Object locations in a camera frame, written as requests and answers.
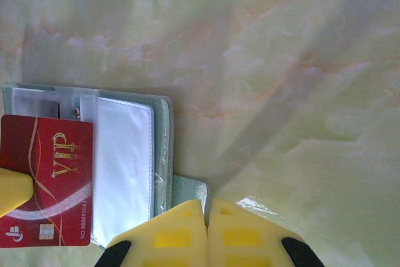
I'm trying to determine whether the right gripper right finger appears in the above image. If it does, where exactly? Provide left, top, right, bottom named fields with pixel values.
left=207, top=198, right=326, bottom=267

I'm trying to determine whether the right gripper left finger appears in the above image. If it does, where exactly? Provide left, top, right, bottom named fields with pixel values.
left=92, top=199, right=209, bottom=267

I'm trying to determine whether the red VIP card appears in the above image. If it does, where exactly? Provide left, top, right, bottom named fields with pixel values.
left=0, top=114, right=95, bottom=249

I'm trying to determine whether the green leather card holder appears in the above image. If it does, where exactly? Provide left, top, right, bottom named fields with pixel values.
left=1, top=81, right=209, bottom=243

